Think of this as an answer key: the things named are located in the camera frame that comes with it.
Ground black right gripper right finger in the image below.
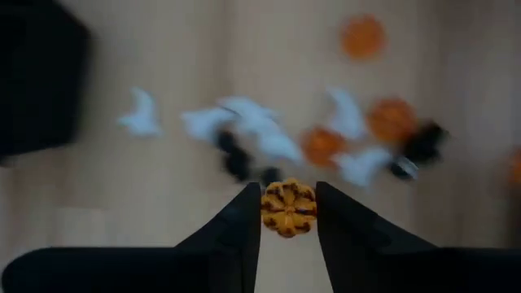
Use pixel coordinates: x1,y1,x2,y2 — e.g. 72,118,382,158
316,181,521,293

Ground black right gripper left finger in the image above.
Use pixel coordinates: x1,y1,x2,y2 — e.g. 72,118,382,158
2,181,261,293

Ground red orange snack packet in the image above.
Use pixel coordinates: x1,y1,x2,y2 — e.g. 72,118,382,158
260,177,317,239

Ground black slotted plastic basket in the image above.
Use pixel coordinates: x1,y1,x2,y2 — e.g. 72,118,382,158
0,0,90,162

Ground white ghost decoration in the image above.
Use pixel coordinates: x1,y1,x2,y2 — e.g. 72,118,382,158
180,106,237,143
217,95,282,135
331,146,394,188
325,85,367,142
116,85,163,138
252,121,305,164

